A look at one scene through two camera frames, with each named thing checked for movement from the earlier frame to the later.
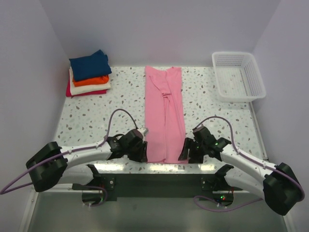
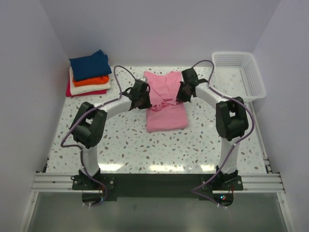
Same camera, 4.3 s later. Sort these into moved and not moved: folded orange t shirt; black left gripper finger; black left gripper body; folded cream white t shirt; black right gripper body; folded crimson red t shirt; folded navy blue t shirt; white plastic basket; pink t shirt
Moved: black left gripper body; pink t shirt; black right gripper body; black left gripper finger
Not moved: folded cream white t shirt; folded crimson red t shirt; white plastic basket; folded orange t shirt; folded navy blue t shirt
